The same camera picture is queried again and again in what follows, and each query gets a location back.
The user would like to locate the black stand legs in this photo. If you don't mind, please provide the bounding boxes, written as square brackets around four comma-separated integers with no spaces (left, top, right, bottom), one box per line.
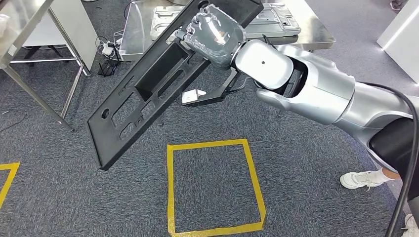
[23,45,64,68]

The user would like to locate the steel frame table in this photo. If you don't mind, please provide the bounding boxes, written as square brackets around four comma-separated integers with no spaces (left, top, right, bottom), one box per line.
[0,0,92,132]

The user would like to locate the steel workbench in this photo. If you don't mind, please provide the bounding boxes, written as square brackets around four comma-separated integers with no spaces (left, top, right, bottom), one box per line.
[118,0,337,63]

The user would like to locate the white power cables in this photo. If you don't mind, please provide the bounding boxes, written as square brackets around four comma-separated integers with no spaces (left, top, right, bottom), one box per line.
[113,29,125,46]

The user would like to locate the grey stamped metal part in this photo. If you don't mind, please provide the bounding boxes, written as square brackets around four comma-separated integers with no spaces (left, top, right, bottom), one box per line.
[150,2,302,42]

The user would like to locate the white cabinet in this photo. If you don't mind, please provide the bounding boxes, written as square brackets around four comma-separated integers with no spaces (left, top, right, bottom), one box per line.
[376,0,419,85]

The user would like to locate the small black device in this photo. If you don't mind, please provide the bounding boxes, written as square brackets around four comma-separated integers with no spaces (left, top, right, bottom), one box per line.
[98,60,114,78]

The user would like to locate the white board panel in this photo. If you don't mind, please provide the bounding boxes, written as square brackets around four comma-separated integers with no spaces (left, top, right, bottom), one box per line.
[23,0,99,71]

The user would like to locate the black plastic panel part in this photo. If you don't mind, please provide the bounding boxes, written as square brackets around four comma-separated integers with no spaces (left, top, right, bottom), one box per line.
[86,0,264,171]

